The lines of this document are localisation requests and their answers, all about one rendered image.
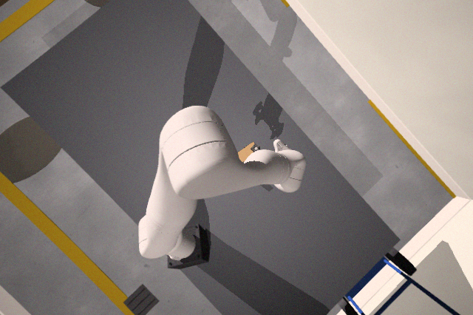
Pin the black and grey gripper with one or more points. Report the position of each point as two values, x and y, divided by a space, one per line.
255 148

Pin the tan flat mat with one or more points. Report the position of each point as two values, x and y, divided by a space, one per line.
244 153

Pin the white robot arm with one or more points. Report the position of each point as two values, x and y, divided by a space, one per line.
202 162

